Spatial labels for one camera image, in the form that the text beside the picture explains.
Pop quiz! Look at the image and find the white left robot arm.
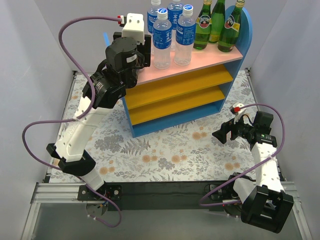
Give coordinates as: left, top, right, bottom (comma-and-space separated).
46, 32, 152, 200

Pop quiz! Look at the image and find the water bottle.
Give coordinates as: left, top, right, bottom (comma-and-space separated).
167, 0, 183, 51
152, 8, 172, 70
146, 0, 161, 55
174, 4, 196, 66

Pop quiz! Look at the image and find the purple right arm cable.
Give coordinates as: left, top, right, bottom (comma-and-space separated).
199, 103, 286, 207

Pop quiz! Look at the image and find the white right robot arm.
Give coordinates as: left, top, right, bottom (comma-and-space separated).
212, 107, 294, 233

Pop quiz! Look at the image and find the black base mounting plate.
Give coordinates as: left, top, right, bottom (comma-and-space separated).
77, 180, 242, 216

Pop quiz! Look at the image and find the green Perrier bottle yellow label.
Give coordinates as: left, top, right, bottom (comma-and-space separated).
193, 0, 212, 50

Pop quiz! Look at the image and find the blue wooden shelf unit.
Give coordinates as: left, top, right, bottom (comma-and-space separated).
123, 8, 253, 138

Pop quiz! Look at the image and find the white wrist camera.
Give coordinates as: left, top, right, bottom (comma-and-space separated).
229, 102, 246, 124
118, 13, 145, 45

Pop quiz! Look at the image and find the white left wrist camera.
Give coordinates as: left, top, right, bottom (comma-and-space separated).
118, 13, 145, 45

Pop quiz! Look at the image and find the aluminium frame rail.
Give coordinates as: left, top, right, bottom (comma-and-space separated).
19, 182, 83, 240

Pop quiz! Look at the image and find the green Perrier bottle red label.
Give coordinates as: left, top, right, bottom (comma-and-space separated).
218, 0, 245, 53

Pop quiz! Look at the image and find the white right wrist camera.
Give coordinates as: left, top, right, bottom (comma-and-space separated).
229, 102, 246, 124

